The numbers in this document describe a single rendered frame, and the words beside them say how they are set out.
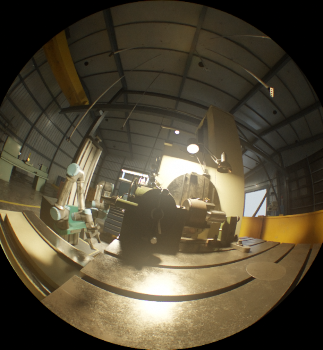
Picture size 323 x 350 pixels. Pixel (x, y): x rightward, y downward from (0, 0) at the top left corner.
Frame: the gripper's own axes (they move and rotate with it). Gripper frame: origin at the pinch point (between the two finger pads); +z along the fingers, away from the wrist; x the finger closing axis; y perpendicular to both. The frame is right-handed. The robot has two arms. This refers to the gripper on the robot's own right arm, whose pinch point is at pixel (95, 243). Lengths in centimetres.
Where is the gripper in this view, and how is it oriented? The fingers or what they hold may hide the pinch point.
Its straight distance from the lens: 102.9
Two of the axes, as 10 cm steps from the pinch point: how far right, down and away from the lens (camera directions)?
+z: 1.8, 9.7, -1.4
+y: -9.8, 1.7, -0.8
